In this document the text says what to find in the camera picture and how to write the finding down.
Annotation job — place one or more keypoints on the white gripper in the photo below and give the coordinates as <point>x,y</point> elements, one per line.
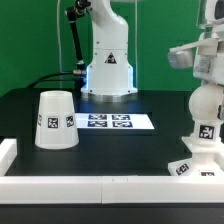
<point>208,67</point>

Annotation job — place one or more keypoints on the white lamp bulb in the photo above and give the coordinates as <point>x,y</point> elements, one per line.
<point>204,105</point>

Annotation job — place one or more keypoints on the white lamp base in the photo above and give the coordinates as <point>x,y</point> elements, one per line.
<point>202,162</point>

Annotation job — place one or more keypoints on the white lamp shade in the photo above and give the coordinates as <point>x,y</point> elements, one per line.
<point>56,124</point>

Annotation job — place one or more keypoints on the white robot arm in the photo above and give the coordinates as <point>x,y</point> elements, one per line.
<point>169,35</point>

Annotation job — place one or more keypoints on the white marker sheet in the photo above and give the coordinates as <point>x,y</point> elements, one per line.
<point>113,121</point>

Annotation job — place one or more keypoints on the white camera module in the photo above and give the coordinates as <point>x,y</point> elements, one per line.
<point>182,57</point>

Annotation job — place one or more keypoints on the white front border wall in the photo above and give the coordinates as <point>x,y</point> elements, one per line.
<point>110,190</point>

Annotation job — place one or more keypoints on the white border wall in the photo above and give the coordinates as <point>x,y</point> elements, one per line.
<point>110,190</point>
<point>8,152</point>

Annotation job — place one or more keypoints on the white left border wall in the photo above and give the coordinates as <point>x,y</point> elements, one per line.
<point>8,152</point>

